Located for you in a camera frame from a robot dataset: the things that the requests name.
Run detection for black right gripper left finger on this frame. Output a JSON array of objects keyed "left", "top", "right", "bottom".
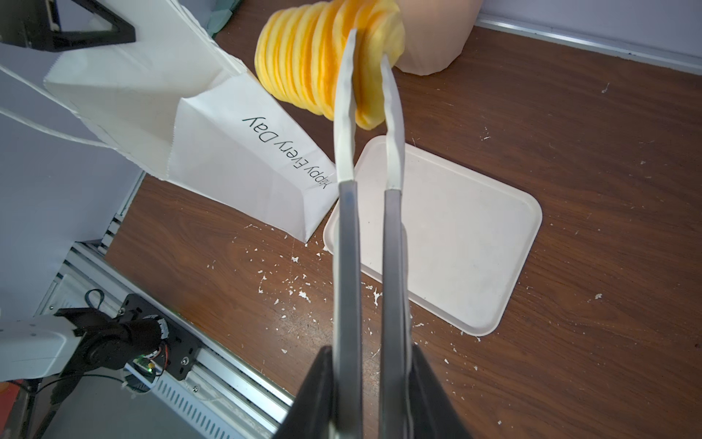
[{"left": 273, "top": 346, "right": 334, "bottom": 439}]

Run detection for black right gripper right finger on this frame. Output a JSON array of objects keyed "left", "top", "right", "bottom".
[{"left": 409, "top": 346, "right": 473, "bottom": 439}]

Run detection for metal tongs with white tips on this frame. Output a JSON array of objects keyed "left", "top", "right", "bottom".
[{"left": 331, "top": 29, "right": 413, "bottom": 438}]

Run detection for white printed paper gift bag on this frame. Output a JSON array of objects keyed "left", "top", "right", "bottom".
[{"left": 40, "top": 1, "right": 337, "bottom": 241}]

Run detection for long ridged bread front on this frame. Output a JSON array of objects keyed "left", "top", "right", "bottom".
[{"left": 254, "top": 1, "right": 405, "bottom": 131}]

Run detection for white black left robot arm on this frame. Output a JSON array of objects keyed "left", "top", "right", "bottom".
[{"left": 1, "top": 1, "right": 169, "bottom": 405}]

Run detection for beige rectangular tray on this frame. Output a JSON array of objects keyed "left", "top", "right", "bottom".
[{"left": 351, "top": 135, "right": 543, "bottom": 338}]

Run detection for mint green hand brush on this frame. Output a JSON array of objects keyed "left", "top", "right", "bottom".
[{"left": 206, "top": 0, "right": 242, "bottom": 38}]

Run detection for potted plant in pink pot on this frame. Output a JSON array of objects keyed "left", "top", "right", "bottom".
[{"left": 396, "top": 0, "right": 483, "bottom": 76}]

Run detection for aluminium front rail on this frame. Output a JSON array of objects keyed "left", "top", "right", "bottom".
[{"left": 37, "top": 240, "right": 294, "bottom": 439}]

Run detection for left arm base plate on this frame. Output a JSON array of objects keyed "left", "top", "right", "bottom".
[{"left": 116, "top": 294, "right": 203, "bottom": 384}]

